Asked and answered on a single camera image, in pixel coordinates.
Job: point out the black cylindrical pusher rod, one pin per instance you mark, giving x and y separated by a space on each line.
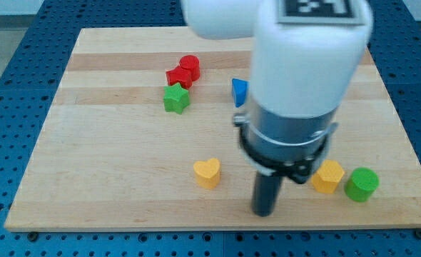
265 193

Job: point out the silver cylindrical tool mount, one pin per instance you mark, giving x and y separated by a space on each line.
283 146

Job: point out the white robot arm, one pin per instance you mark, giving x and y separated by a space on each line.
304 56

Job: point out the yellow heart block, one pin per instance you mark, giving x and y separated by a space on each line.
207 173

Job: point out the green star block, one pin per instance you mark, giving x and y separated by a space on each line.
176 98

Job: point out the red star block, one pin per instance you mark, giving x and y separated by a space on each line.
179 75

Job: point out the yellow hexagon block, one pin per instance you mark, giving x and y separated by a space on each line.
327 178

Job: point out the blue triangle block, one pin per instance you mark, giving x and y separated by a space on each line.
239 91

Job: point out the green cylinder block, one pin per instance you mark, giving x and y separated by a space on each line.
361 184

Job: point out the red cylinder block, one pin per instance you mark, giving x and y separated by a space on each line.
192 64

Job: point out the wooden board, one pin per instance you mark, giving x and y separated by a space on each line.
110 158

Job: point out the black white fiducial marker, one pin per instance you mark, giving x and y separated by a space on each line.
346 12

